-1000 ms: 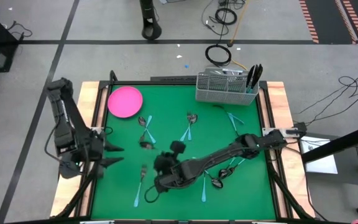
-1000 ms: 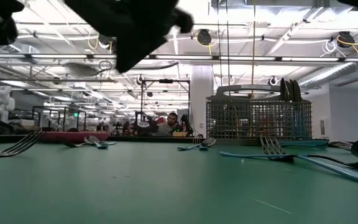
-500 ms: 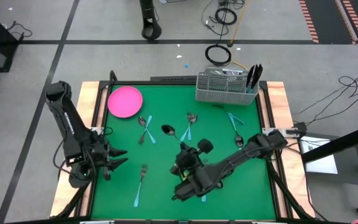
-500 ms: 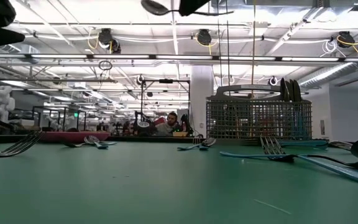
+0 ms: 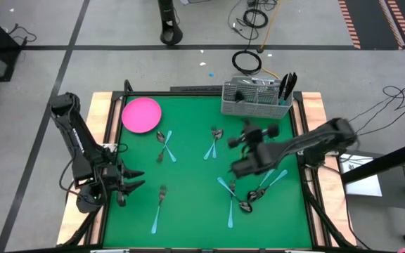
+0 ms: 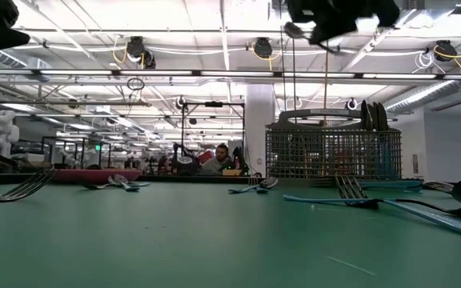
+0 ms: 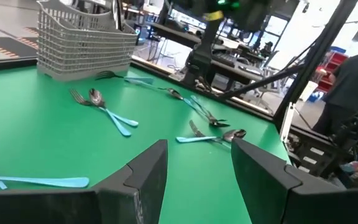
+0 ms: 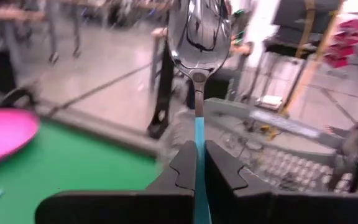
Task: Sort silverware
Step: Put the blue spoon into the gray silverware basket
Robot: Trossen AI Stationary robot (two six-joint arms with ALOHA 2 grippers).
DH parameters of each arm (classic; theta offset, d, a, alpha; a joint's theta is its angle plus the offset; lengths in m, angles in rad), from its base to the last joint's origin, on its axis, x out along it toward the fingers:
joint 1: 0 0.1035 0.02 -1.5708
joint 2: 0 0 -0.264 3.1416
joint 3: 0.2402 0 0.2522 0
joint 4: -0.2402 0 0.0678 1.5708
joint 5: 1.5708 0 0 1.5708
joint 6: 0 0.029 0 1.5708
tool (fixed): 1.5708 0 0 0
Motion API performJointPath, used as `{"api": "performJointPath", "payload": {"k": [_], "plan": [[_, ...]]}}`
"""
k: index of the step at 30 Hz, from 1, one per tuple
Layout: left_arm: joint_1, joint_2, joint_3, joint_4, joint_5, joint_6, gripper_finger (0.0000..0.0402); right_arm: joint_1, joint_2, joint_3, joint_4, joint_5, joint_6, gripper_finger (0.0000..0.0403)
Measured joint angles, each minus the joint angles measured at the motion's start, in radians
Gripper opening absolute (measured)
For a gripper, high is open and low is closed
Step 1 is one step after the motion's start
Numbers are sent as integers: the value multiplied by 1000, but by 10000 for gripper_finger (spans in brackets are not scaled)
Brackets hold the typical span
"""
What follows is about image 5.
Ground black metal stand frame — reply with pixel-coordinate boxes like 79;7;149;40
340;136;405;243

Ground black cylindrical stand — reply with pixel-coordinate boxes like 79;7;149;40
157;0;184;46

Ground yellow floor cable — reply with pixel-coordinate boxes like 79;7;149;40
257;0;285;80

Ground wooden table board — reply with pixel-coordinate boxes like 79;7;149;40
300;91;357;247
56;91;114;246

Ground pink round plate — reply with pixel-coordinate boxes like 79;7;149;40
121;97;162;134

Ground white board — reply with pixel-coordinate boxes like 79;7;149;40
338;151;383;197

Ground black utensils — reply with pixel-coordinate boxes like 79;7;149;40
285;72;295;102

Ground black aluminium table frame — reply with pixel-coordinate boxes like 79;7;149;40
84;79;330;253

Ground black coiled cable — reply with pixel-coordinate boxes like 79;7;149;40
242;8;269;30
231;50;263;76

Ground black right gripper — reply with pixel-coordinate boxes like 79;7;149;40
227;123;281;179

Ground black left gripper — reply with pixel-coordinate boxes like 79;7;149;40
98;160;146;207

